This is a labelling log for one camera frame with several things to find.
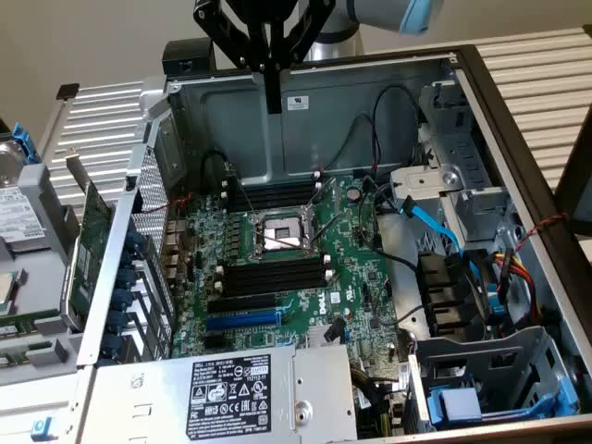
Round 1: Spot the silver power supply unit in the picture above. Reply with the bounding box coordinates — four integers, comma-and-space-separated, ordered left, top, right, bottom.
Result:
90, 344, 360, 444

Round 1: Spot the blue expansion slot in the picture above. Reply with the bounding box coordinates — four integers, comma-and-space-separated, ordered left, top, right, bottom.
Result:
205, 309, 283, 332

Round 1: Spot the silver disk bay cage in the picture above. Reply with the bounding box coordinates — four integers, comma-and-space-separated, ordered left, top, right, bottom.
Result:
388, 80, 514, 246

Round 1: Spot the dark brown frame bar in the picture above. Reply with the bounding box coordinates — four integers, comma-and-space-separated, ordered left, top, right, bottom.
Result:
554, 104, 592, 235

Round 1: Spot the coloured power wire bundle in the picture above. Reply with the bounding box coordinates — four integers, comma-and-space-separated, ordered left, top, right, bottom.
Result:
492, 249, 542, 325

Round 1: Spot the blue SATA wire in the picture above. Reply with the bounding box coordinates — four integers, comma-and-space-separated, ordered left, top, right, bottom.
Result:
398, 196, 505, 315

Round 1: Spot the grey disk bay with carrier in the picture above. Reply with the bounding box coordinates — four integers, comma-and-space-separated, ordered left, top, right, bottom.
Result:
406, 326, 582, 434

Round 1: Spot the green graphics card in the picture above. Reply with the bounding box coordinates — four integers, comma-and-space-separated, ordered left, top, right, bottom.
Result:
59, 147, 117, 332

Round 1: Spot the grey parts rack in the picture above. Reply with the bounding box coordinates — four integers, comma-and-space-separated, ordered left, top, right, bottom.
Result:
0, 161, 93, 385

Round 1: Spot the black looped wire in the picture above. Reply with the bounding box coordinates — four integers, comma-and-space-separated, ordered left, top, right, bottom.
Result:
372, 85, 425, 167

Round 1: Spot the labelled green RAM stick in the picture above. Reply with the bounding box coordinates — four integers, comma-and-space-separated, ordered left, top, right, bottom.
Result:
0, 309, 61, 341

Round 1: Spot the silver CPU socket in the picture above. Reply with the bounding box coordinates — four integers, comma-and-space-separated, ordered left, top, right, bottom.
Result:
247, 203, 320, 263

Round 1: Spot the silver hard disk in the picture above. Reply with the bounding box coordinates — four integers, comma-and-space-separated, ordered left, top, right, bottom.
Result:
0, 141, 47, 241

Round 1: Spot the silver chipset heatsink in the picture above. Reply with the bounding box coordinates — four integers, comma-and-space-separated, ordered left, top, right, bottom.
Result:
307, 323, 348, 348

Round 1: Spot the open grey PC case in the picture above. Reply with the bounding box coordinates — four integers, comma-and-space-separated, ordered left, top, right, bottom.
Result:
76, 43, 592, 444

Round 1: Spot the black box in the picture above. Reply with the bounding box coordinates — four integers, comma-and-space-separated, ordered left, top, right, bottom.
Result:
162, 39, 217, 78

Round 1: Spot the red black twisted wire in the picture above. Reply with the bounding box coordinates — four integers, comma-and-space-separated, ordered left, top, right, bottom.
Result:
138, 193, 193, 216
512, 212, 570, 253

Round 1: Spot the blue card retention clip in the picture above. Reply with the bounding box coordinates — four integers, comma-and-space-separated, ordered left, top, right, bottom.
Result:
110, 289, 134, 311
124, 229, 147, 253
115, 266, 139, 290
105, 310, 130, 333
100, 333, 125, 357

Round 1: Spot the thin locking lever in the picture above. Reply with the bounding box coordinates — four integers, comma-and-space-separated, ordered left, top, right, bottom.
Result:
308, 215, 348, 246
228, 168, 260, 219

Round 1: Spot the green Dell motherboard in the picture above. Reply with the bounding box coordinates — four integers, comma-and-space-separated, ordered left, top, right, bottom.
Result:
168, 173, 411, 385

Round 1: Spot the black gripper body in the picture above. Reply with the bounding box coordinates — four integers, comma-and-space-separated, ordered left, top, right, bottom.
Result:
216, 0, 320, 27

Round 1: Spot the small blue latch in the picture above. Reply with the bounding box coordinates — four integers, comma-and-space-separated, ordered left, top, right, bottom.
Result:
30, 415, 59, 443

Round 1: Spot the silver CPU chip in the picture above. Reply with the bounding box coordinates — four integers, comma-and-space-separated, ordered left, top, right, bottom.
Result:
0, 270, 27, 315

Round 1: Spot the blue disk bracket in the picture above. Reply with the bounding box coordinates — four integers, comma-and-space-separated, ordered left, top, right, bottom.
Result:
11, 122, 41, 163

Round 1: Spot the thick black wire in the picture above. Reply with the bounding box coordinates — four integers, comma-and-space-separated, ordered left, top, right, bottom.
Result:
360, 175, 420, 274

